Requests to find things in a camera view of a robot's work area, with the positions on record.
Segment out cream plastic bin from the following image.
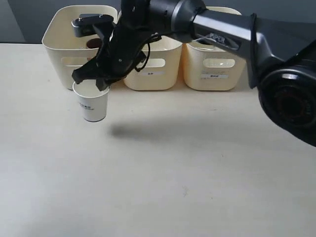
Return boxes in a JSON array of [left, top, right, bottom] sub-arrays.
[[182, 6, 247, 91], [123, 36, 182, 91], [42, 5, 118, 90]]

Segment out white paper cup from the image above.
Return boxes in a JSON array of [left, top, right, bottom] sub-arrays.
[[73, 80, 110, 122]]

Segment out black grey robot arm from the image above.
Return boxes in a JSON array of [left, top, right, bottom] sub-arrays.
[[72, 0, 316, 146]]

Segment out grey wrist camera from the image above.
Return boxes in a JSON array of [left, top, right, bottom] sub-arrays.
[[72, 14, 115, 39]]

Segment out bin white label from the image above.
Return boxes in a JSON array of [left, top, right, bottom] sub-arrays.
[[139, 71, 164, 76], [201, 74, 229, 79]]

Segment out left cream plastic bin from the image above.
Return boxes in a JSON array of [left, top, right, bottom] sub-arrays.
[[42, 5, 118, 90]]

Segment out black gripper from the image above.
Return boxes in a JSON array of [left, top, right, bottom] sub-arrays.
[[72, 0, 153, 91]]

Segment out right bin white label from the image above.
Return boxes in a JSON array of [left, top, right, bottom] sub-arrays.
[[201, 74, 229, 79]]

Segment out brown wooden cup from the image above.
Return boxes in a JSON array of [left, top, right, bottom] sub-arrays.
[[85, 38, 102, 49]]

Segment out middle bin white label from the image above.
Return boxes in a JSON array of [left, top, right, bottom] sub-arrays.
[[139, 71, 164, 76]]

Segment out right cream plastic bin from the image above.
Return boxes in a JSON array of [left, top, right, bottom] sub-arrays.
[[182, 6, 247, 91]]

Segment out middle cream plastic bin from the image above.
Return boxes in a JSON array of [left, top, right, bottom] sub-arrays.
[[123, 36, 182, 91]]

